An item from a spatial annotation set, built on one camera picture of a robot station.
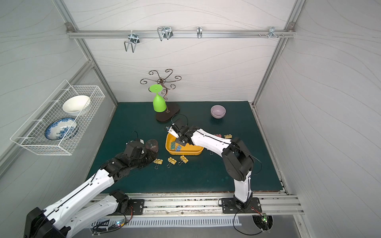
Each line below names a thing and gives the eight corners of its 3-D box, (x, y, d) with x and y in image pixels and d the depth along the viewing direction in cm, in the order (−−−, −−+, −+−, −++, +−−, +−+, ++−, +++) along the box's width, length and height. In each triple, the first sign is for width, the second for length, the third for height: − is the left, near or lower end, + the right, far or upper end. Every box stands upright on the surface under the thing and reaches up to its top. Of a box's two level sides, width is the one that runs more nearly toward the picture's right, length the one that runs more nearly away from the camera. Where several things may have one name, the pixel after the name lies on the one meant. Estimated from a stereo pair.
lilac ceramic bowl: (210, 120, 113) (211, 114, 108) (209, 111, 120) (210, 104, 114) (225, 120, 113) (226, 114, 108) (223, 111, 120) (224, 104, 114)
